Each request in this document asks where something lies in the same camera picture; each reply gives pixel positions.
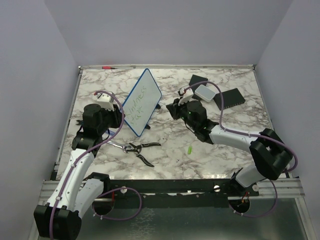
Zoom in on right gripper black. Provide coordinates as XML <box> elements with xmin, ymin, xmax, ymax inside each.
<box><xmin>167</xmin><ymin>96</ymin><xmax>198</xmax><ymax>131</ymax></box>

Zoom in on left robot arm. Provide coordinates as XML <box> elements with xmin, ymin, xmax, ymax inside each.
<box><xmin>33</xmin><ymin>103</ymin><xmax>124</xmax><ymax>240</ymax></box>

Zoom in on blue framed whiteboard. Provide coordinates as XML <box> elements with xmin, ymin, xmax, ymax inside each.
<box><xmin>122</xmin><ymin>68</ymin><xmax>162</xmax><ymax>137</ymax></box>

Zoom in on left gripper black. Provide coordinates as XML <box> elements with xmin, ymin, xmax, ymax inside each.
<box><xmin>98</xmin><ymin>104</ymin><xmax>126</xmax><ymax>135</ymax></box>

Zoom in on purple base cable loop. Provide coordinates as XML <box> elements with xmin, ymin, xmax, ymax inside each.
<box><xmin>91</xmin><ymin>186</ymin><xmax>143</xmax><ymax>221</ymax></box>

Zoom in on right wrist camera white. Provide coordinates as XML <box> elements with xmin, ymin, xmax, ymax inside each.
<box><xmin>178</xmin><ymin>86</ymin><xmax>194</xmax><ymax>106</ymax></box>

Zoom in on black handled pliers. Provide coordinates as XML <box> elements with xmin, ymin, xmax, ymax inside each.
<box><xmin>125</xmin><ymin>141</ymin><xmax>162</xmax><ymax>168</ymax></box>

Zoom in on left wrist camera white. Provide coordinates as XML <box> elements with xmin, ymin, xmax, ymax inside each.
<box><xmin>94</xmin><ymin>92</ymin><xmax>115</xmax><ymax>112</ymax></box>

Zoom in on black network switch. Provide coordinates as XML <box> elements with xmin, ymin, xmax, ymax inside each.
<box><xmin>213</xmin><ymin>88</ymin><xmax>246</xmax><ymax>110</ymax></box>

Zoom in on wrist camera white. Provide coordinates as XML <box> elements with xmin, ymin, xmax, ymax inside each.
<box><xmin>178</xmin><ymin>86</ymin><xmax>194</xmax><ymax>106</ymax></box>
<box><xmin>94</xmin><ymin>92</ymin><xmax>115</xmax><ymax>112</ymax></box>

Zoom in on black flat box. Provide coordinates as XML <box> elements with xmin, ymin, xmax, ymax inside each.
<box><xmin>189</xmin><ymin>74</ymin><xmax>208</xmax><ymax>88</ymax></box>

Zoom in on white small router box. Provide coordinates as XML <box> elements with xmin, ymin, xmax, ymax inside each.
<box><xmin>194</xmin><ymin>84</ymin><xmax>216</xmax><ymax>103</ymax></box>

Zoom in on green marker cap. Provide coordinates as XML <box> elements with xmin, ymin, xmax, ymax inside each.
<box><xmin>187</xmin><ymin>146</ymin><xmax>192</xmax><ymax>155</ymax></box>

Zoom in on red pen at back rail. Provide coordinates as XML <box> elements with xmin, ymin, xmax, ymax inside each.
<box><xmin>101</xmin><ymin>66</ymin><xmax>117</xmax><ymax>70</ymax></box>

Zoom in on aluminium table frame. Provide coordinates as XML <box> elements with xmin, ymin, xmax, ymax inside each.
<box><xmin>27</xmin><ymin>63</ymin><xmax>313</xmax><ymax>240</ymax></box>

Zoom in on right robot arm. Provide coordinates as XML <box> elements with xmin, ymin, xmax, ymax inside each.
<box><xmin>166</xmin><ymin>98</ymin><xmax>293</xmax><ymax>196</ymax></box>

